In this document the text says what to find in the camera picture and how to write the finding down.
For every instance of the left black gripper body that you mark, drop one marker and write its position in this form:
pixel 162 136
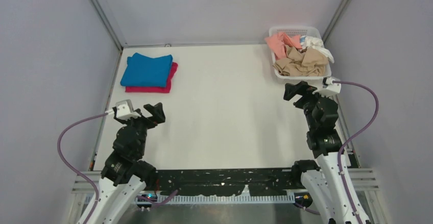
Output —
pixel 142 123

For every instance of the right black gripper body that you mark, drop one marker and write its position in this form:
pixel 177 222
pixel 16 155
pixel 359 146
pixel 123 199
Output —
pixel 308 101

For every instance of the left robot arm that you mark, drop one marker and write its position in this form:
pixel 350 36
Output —
pixel 125 173

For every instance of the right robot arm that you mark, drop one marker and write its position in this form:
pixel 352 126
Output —
pixel 326 177

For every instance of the folded magenta t shirt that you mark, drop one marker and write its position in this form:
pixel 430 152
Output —
pixel 155 89

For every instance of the white t shirt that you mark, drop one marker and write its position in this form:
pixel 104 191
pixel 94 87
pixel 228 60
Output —
pixel 317 44

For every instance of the folded blue t shirt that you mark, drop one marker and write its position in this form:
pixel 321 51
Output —
pixel 143 71

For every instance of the pink t shirt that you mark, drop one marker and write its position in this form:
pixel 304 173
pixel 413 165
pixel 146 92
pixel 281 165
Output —
pixel 278 42

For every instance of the white plastic basket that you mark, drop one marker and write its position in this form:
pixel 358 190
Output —
pixel 298 30

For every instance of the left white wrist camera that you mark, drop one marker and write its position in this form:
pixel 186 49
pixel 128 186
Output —
pixel 123 110

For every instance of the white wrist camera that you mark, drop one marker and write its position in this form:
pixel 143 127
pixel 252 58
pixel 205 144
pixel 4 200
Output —
pixel 123 110
pixel 330 86

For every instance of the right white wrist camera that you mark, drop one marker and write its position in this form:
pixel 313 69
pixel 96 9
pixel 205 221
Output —
pixel 330 86

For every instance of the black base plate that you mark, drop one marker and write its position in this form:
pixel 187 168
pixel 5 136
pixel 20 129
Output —
pixel 226 182

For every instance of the aluminium frame rail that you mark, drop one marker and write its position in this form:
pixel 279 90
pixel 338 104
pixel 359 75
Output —
pixel 246 196

